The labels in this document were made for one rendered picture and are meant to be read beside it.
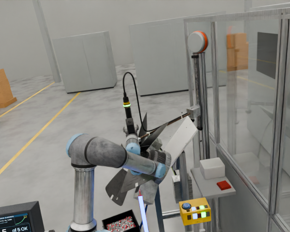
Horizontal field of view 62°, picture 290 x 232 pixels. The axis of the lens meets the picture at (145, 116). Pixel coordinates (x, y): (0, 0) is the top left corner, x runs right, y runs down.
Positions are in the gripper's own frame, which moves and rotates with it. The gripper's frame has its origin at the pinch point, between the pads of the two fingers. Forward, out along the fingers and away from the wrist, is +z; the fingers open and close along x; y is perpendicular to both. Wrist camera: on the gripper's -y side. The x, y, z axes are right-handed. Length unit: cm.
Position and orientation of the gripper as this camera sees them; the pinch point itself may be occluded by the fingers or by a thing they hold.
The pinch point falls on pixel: (130, 123)
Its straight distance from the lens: 159.8
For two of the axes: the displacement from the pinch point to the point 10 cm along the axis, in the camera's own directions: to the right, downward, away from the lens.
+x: 9.9, -1.6, 0.3
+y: 1.4, 9.2, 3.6
